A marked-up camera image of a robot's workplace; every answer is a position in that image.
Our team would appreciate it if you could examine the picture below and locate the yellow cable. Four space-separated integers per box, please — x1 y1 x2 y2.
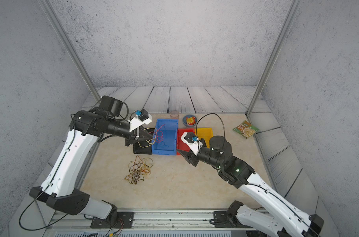
137 127 157 149

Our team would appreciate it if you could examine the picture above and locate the cable bundle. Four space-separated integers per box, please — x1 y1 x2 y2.
124 155 154 185

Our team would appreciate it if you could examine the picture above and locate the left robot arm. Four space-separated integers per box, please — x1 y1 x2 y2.
29 96 153 228

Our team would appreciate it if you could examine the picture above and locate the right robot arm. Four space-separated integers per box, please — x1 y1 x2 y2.
177 132 324 237

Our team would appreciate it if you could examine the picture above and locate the red storage bin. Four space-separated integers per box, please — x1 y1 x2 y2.
176 128 195 156

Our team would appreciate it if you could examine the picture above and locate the black storage bin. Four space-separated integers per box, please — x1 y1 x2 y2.
133 143 152 155

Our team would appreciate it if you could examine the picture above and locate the blue storage bin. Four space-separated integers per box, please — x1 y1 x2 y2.
152 119 179 156

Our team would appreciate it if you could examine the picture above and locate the yellow storage bin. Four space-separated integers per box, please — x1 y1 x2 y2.
195 128 214 148

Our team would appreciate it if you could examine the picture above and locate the red yellow snack packet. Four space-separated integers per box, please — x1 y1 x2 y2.
185 116 197 126

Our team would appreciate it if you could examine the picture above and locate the blue bowl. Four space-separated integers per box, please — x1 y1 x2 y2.
182 115 198 127

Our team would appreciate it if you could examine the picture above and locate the pink plastic cup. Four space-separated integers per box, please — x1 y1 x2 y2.
170 110 180 119

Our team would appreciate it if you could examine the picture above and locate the green food packet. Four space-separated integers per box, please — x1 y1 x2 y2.
233 120 259 139

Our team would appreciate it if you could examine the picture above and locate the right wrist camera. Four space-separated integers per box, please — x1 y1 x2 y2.
180 132 203 156

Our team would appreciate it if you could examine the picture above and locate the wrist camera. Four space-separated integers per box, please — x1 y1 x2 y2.
129 109 152 132
180 132 203 156

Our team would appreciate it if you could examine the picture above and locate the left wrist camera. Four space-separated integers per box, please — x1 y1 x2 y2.
129 109 152 132

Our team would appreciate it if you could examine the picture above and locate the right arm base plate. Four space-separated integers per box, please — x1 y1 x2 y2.
209 211 242 228

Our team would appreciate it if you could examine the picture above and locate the aluminium front rail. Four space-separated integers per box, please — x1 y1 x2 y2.
43 208 282 237

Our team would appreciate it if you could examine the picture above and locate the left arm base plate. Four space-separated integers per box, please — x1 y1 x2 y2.
90 211 135 229

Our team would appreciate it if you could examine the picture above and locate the left aluminium frame post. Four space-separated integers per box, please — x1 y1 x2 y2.
38 0 101 101

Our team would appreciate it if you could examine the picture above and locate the aluminium frame post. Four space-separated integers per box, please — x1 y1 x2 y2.
38 0 101 101
246 0 302 117

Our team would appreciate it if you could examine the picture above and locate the right aluminium frame post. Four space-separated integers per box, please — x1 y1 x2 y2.
246 0 302 117

